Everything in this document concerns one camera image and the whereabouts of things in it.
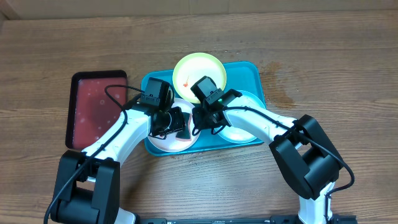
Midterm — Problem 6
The white plastic plate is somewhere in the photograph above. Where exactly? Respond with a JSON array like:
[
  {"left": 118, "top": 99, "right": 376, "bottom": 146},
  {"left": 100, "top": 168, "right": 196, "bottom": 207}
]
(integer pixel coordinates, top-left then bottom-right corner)
[{"left": 144, "top": 98, "right": 200, "bottom": 153}]

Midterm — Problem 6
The red and green sponge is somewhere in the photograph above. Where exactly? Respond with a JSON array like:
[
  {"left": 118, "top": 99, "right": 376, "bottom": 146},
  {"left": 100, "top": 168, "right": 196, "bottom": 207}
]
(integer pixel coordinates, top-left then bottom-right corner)
[{"left": 176, "top": 112, "right": 191, "bottom": 140}]

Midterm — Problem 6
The yellow-green plastic plate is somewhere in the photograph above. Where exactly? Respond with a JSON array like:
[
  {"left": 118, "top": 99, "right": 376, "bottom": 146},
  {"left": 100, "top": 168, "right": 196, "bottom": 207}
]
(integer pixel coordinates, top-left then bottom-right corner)
[{"left": 172, "top": 52, "right": 227, "bottom": 104}]

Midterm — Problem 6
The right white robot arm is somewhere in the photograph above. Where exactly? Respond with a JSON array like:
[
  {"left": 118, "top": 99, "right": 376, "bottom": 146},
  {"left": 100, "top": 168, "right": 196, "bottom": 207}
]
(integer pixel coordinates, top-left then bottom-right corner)
[{"left": 191, "top": 76, "right": 343, "bottom": 223}]

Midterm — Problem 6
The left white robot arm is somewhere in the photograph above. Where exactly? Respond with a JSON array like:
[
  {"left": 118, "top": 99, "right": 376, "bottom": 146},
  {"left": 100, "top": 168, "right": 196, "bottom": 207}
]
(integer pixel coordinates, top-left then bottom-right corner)
[{"left": 44, "top": 78, "right": 186, "bottom": 223}]

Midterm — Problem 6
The teal plastic tray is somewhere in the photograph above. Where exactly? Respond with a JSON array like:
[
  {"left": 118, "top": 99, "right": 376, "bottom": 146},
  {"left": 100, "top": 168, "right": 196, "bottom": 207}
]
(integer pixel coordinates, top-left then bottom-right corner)
[{"left": 141, "top": 61, "right": 266, "bottom": 156}]

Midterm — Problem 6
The black red-lined tray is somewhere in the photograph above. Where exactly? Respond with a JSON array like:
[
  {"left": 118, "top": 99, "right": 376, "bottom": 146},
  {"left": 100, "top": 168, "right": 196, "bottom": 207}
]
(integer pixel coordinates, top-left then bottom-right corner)
[{"left": 65, "top": 70, "right": 127, "bottom": 150}]

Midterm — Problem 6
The light blue plastic plate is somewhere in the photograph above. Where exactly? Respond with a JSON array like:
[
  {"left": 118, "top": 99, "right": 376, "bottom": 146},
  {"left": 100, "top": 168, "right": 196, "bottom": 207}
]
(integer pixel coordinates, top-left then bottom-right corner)
[{"left": 214, "top": 90, "right": 266, "bottom": 144}]

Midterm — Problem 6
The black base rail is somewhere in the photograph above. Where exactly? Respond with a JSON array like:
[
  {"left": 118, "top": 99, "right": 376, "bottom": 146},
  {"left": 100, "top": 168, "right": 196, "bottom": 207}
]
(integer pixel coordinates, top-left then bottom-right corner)
[{"left": 133, "top": 214, "right": 358, "bottom": 224}]

